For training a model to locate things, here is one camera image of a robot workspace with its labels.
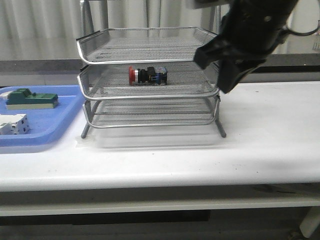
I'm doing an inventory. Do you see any white circuit breaker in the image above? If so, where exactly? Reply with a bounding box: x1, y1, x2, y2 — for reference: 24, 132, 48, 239
0, 114, 30, 135

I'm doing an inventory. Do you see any red emergency stop button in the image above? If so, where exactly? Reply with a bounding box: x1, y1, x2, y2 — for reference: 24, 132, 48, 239
128, 66, 168, 86

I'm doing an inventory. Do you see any green terminal block module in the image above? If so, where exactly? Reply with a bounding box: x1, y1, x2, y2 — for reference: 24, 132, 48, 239
6, 88, 59, 110

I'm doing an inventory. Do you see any grey metal rack frame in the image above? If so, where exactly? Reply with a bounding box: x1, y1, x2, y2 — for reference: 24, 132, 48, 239
80, 0, 226, 137

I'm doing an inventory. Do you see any white table leg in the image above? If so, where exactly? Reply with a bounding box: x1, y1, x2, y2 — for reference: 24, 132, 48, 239
299, 206, 320, 239

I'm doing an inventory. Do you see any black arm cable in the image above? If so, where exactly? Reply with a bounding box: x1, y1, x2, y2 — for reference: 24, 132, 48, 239
282, 22, 320, 41

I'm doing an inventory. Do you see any grey pleated curtain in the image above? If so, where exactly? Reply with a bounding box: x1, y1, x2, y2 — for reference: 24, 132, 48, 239
0, 0, 320, 61

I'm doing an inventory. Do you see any blue plastic tray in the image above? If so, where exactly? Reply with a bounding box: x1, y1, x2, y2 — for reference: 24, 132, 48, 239
0, 85, 84, 147

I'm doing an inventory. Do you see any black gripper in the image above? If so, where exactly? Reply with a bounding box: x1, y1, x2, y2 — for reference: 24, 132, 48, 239
193, 0, 298, 94

